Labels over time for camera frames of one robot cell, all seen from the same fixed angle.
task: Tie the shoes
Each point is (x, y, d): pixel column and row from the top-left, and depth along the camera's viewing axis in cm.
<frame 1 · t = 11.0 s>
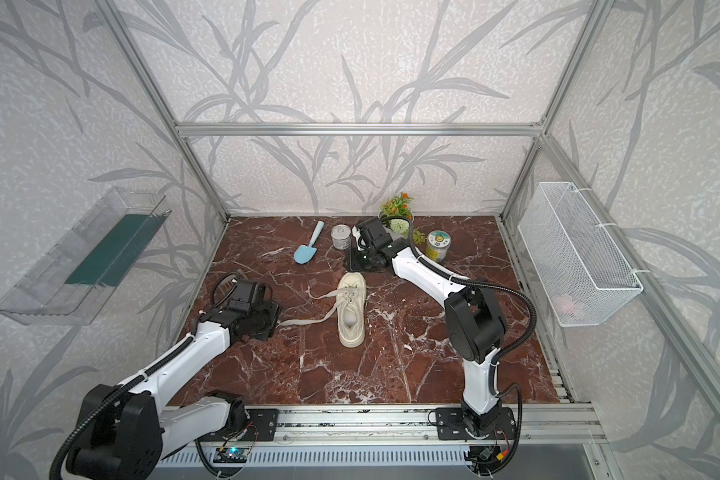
left hand: (287, 301, 88), fingers open
right hand: (347, 254, 90), fingers open
cream white sneaker: (351, 310, 88), point 7 cm above the table
light blue plastic trowel: (305, 253, 111), on the table
white pot with flowers: (400, 206, 105), point 16 cm above the table

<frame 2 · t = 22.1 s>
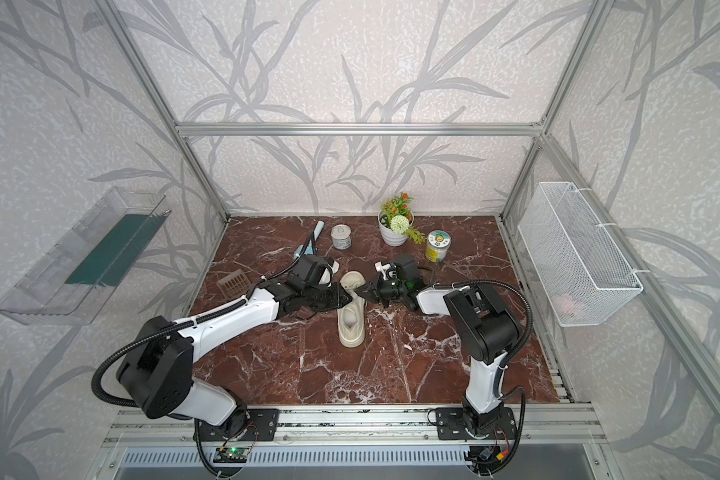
left hand: (355, 292, 84), fingers closed
right hand: (354, 283, 89), fingers closed
the named things where they were.

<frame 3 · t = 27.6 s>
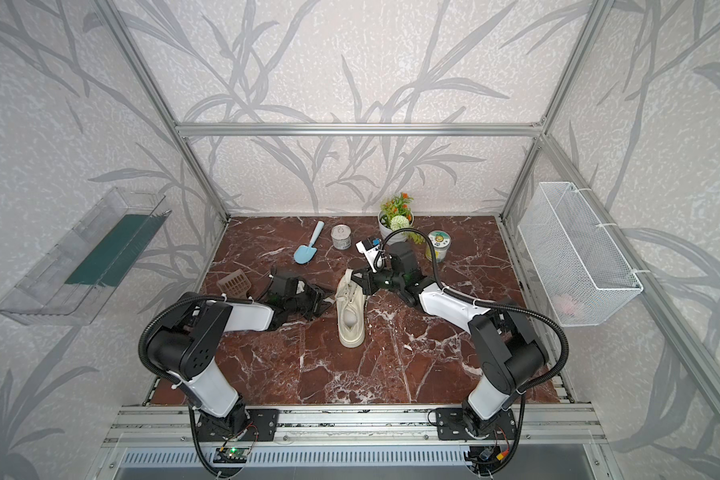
left hand: (338, 286, 93), fingers open
right hand: (350, 266, 84), fingers closed
the named things where they were.

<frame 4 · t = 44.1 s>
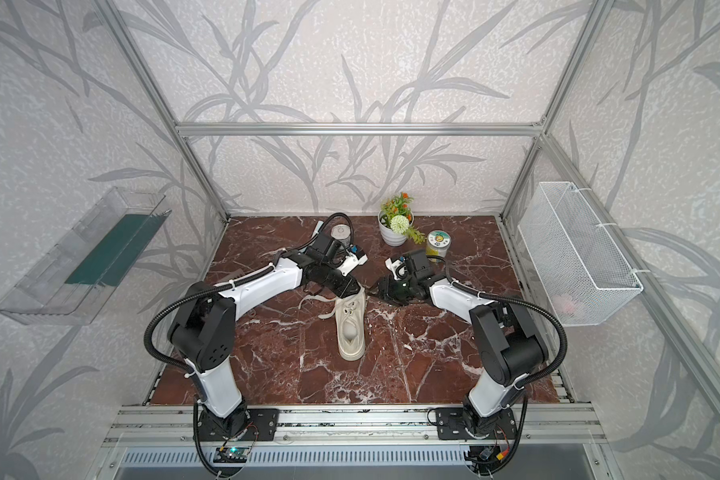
left hand: (361, 280, 89), fingers closed
right hand: (372, 286, 89), fingers open
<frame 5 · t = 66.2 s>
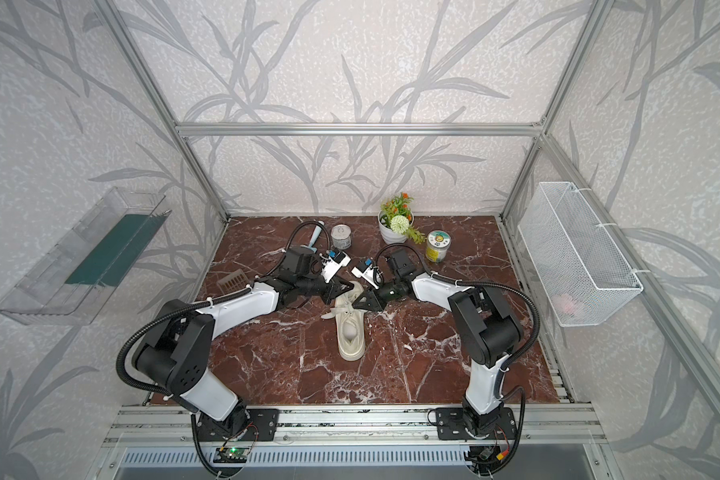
left hand: (353, 278, 87), fingers closed
right hand: (358, 294, 89), fingers closed
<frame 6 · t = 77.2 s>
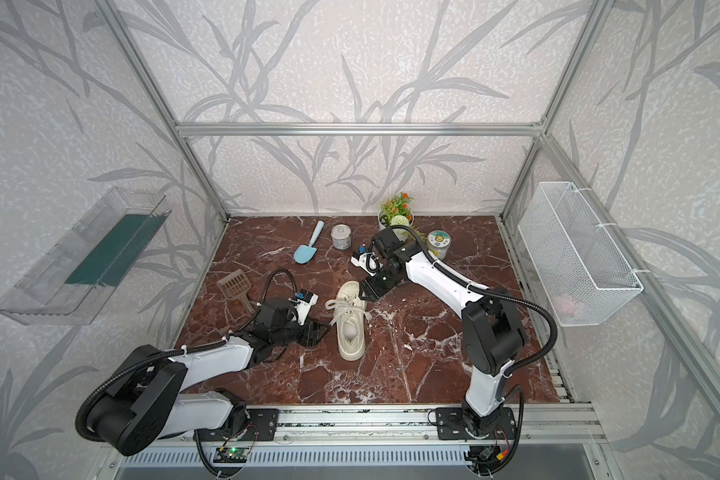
left hand: (327, 317, 88), fingers open
right hand: (367, 282, 87), fingers open
